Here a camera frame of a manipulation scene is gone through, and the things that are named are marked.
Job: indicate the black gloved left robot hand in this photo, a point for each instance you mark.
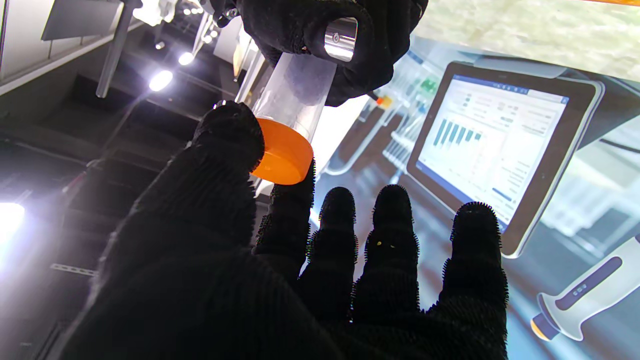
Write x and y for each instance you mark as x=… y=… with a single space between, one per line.
x=200 y=300

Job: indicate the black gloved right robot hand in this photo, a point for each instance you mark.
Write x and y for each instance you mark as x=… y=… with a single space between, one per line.
x=380 y=30

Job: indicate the clear plastic test tube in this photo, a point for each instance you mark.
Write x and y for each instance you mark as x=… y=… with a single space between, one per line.
x=295 y=95

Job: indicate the printed laboratory backdrop poster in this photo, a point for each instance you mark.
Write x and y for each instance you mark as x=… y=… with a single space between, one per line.
x=500 y=140

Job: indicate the bright ceiling spotlight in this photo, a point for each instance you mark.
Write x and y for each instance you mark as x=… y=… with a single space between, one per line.
x=186 y=58
x=161 y=81

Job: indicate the grey metal post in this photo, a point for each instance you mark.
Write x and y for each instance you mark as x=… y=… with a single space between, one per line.
x=116 y=45

